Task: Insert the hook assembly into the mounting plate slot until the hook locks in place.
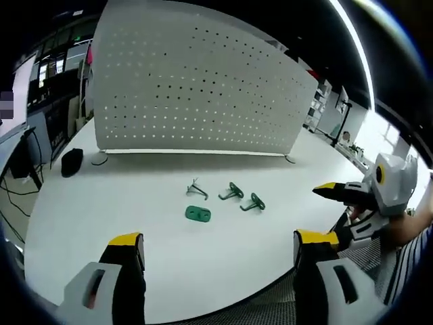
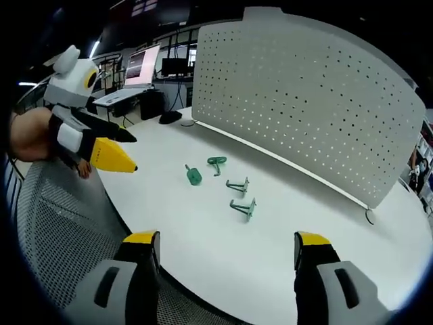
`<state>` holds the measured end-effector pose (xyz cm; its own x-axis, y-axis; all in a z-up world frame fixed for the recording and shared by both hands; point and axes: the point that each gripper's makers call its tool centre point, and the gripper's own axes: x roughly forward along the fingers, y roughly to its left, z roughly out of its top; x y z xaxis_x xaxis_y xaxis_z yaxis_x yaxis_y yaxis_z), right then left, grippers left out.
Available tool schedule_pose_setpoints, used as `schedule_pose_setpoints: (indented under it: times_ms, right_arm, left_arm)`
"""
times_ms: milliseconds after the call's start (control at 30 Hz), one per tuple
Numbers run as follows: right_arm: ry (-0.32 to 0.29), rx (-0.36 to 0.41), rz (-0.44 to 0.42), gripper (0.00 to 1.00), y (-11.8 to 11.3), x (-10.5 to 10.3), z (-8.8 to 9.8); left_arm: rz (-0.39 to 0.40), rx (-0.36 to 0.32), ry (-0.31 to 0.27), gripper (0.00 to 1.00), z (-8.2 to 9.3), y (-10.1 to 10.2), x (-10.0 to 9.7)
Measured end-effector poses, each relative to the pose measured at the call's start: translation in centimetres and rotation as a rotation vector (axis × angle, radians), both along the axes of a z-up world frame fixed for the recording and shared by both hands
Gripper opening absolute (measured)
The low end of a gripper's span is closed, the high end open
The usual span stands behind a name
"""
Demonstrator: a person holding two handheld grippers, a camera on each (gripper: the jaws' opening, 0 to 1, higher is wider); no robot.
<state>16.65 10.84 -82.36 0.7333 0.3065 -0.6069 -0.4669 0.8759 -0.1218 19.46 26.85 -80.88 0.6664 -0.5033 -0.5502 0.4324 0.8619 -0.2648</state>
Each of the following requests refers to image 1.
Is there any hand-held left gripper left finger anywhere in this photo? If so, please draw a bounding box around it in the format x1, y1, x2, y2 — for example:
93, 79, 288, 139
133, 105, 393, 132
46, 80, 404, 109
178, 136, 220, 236
59, 232, 147, 325

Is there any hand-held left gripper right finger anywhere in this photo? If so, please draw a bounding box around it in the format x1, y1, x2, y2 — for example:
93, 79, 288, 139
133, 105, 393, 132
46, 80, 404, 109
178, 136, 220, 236
292, 229, 390, 325

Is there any green hook with mounting plate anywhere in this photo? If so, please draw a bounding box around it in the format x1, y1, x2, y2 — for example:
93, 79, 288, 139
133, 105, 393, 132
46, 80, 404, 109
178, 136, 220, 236
218, 181, 245, 202
240, 192, 267, 213

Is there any green mounting plate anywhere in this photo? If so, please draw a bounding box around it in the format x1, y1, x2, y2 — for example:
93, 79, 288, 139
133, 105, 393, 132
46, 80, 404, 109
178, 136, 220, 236
185, 204, 212, 225

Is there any grey metal hook assembly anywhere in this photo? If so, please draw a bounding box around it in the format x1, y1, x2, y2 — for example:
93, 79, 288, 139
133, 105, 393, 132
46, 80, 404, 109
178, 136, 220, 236
186, 177, 210, 201

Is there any person's striped shirt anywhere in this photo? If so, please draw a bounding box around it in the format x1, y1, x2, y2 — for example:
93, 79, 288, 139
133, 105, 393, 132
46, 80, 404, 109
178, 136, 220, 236
381, 227, 433, 306

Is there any black tripod stand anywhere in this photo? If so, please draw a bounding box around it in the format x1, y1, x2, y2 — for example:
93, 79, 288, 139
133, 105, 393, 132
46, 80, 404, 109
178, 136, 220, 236
317, 100, 353, 148

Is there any white shelf unit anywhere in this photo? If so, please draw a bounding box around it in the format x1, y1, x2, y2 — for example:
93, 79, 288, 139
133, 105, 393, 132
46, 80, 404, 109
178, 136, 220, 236
303, 79, 334, 133

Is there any black pouch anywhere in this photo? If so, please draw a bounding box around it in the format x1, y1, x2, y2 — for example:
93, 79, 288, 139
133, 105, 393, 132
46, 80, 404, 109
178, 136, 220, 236
60, 148, 85, 178

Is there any ceiling light strip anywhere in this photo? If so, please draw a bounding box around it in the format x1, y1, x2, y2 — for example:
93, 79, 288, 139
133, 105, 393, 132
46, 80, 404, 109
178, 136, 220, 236
328, 0, 377, 111

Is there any white perforated pegboard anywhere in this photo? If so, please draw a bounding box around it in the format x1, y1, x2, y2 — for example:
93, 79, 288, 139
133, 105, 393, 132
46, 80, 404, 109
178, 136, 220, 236
90, 0, 319, 167

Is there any white projection screen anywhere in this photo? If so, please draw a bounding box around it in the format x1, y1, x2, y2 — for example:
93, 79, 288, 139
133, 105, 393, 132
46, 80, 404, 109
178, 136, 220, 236
12, 53, 37, 128

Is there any black cable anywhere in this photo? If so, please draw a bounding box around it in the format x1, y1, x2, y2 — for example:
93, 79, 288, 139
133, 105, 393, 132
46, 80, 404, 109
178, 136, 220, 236
0, 174, 37, 246

